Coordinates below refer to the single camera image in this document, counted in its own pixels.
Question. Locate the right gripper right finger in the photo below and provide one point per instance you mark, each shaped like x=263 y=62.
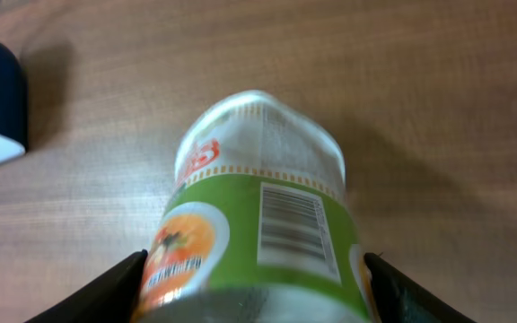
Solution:
x=399 y=299

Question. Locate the instant noodle cup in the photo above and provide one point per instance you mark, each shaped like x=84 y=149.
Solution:
x=257 y=228

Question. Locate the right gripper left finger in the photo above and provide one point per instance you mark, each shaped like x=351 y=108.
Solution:
x=111 y=297

